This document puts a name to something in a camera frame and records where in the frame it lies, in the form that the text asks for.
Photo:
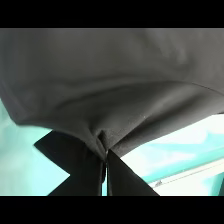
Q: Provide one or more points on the dark grey garment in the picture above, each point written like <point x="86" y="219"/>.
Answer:
<point x="100" y="83"/>

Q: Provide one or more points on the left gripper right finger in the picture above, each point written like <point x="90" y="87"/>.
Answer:
<point x="125" y="180"/>

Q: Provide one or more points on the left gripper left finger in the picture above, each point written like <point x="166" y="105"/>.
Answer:
<point x="78" y="168"/>

